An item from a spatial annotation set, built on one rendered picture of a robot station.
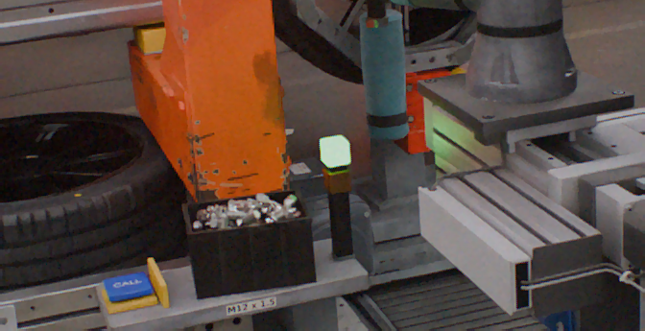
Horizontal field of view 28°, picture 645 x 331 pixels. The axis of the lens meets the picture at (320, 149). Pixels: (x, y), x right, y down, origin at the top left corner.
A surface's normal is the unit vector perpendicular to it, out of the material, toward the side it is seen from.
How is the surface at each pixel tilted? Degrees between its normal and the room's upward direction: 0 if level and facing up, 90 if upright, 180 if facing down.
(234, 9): 90
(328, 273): 0
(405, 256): 90
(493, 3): 90
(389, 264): 90
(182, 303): 0
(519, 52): 72
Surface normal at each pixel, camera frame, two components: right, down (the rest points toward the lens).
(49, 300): 0.30, 0.29
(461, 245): -0.94, 0.18
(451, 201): -0.07, -0.94
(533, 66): 0.04, 0.03
